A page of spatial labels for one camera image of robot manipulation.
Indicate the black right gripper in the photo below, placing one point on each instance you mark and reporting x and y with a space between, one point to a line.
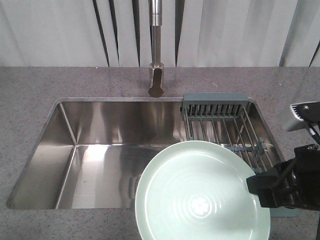
294 183

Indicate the light green round plate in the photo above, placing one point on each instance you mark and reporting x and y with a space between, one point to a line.
197 190

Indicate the grey sink dish rack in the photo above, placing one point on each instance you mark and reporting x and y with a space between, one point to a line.
233 121

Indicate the metal sink drain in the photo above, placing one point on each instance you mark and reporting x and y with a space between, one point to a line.
133 185

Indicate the stainless steel faucet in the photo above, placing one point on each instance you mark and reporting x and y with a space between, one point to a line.
156 67

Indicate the stainless steel sink basin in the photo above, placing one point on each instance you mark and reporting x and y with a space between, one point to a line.
90 147

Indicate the white pleated curtain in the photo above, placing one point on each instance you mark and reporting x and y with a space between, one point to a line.
194 33

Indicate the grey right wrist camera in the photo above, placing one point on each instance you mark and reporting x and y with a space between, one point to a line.
294 119

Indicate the black right camera bracket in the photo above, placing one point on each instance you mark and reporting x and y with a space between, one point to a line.
309 112

